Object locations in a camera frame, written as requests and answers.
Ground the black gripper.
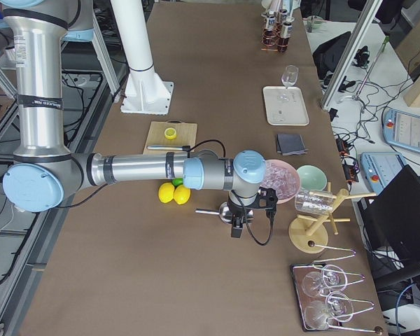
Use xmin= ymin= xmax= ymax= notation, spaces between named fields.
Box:
xmin=227 ymin=190 xmax=255 ymax=238

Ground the copper wire bottle basket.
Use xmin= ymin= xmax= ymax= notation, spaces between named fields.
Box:
xmin=262 ymin=22 xmax=293 ymax=53

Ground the tea bottle two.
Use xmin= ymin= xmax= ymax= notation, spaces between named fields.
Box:
xmin=276 ymin=21 xmax=293 ymax=53

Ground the tea bottle one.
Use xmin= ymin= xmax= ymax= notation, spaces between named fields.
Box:
xmin=262 ymin=11 xmax=277 ymax=48

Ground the tea bottle three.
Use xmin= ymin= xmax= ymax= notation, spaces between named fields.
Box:
xmin=277 ymin=8 xmax=288 ymax=25

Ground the steel ice scoop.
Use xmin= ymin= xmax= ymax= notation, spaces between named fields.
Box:
xmin=195 ymin=202 xmax=232 ymax=224

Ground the pink bowl of ice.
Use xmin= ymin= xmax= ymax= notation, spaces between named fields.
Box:
xmin=260 ymin=159 xmax=301 ymax=204

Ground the yellow lemon upper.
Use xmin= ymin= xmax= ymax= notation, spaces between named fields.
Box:
xmin=174 ymin=185 xmax=191 ymax=205

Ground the yellow lemon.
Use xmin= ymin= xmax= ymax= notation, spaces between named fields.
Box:
xmin=174 ymin=185 xmax=191 ymax=205
xmin=157 ymin=182 xmax=175 ymax=204

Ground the clear glass mug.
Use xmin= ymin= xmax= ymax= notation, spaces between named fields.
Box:
xmin=294 ymin=189 xmax=335 ymax=215

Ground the wooden cup tree stand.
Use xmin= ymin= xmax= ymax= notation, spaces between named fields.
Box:
xmin=288 ymin=182 xmax=377 ymax=253

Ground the green lime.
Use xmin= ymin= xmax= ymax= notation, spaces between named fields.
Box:
xmin=172 ymin=178 xmax=183 ymax=187

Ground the yellow lemon lower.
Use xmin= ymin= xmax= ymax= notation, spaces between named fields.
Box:
xmin=157 ymin=182 xmax=175 ymax=204

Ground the green ceramic bowl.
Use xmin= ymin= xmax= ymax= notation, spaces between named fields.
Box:
xmin=297 ymin=165 xmax=328 ymax=190

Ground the grey folded cloth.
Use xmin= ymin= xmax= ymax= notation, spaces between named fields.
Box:
xmin=276 ymin=134 xmax=307 ymax=155

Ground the wooden cutting board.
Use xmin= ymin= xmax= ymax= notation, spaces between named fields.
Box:
xmin=143 ymin=121 xmax=197 ymax=154

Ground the hanging wine glass far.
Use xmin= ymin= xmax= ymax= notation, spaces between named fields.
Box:
xmin=302 ymin=265 xmax=347 ymax=298

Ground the hanging wine glass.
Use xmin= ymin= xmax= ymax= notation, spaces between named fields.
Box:
xmin=302 ymin=265 xmax=347 ymax=298
xmin=304 ymin=292 xmax=353 ymax=330

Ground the half lemon slice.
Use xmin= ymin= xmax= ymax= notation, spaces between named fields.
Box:
xmin=164 ymin=127 xmax=177 ymax=140

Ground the black mirrored tray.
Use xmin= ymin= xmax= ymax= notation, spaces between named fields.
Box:
xmin=290 ymin=263 xmax=353 ymax=332

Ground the cream rabbit tray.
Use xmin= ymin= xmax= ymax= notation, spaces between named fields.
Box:
xmin=262 ymin=86 xmax=309 ymax=126

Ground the hanging wine glass near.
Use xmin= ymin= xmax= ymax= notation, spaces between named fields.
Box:
xmin=304 ymin=292 xmax=353 ymax=330

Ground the blue teach pendant lower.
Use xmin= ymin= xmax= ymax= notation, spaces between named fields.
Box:
xmin=360 ymin=152 xmax=407 ymax=194

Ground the blue teach pendant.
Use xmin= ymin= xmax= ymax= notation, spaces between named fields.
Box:
xmin=383 ymin=109 xmax=420 ymax=153
xmin=360 ymin=152 xmax=407 ymax=194

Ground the clear wine glass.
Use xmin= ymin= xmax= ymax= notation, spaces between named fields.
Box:
xmin=279 ymin=65 xmax=299 ymax=101

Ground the black monitor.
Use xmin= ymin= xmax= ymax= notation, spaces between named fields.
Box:
xmin=364 ymin=165 xmax=420 ymax=261

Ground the blue teach pendant upper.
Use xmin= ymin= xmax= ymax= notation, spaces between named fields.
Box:
xmin=383 ymin=109 xmax=420 ymax=153

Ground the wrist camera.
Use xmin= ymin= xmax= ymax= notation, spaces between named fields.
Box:
xmin=256 ymin=187 xmax=278 ymax=211

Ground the wire glass hanger rack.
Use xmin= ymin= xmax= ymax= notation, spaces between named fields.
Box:
xmin=301 ymin=258 xmax=384 ymax=335

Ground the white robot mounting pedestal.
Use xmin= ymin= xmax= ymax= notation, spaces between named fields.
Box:
xmin=111 ymin=0 xmax=174 ymax=116

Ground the aluminium frame post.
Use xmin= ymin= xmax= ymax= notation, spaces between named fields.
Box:
xmin=321 ymin=0 xmax=382 ymax=111

